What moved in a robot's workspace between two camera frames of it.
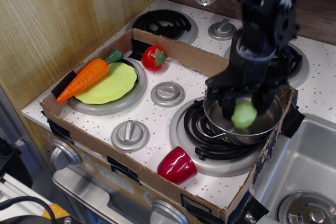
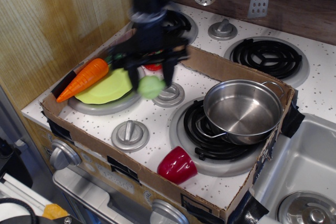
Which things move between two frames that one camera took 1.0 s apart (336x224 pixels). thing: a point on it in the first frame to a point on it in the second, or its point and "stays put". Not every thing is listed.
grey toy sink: x=306 y=162 stays put
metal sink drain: x=305 y=207 stays put
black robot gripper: x=253 y=68 to x=149 y=42
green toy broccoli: x=243 y=115 to x=150 y=87
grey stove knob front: x=130 y=136 stays put
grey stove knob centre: x=167 y=94 stays put
